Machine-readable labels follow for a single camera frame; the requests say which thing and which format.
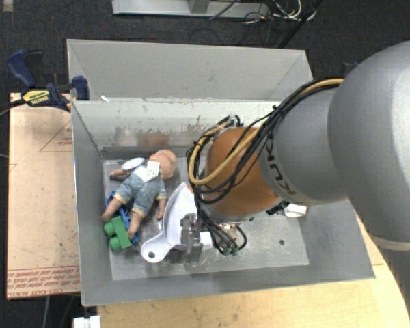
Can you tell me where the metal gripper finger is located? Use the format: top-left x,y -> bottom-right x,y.
187,231 -> 205,264
180,213 -> 198,247

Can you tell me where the white plastic scoop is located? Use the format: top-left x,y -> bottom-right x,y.
140,182 -> 213,263

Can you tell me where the baby doll in blue clothes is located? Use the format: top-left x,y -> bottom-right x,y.
100,148 -> 178,241

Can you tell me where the blue plastic toy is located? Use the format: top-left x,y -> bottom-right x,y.
105,189 -> 141,247

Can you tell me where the green toy block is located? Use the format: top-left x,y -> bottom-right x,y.
102,216 -> 133,252

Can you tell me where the grey metal bin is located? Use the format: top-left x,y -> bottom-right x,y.
66,38 -> 376,308

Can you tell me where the brown cardboard board, red print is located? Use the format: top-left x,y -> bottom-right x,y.
6,92 -> 81,300

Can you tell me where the black cylinder on white bracket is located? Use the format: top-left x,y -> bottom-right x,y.
265,202 -> 309,219

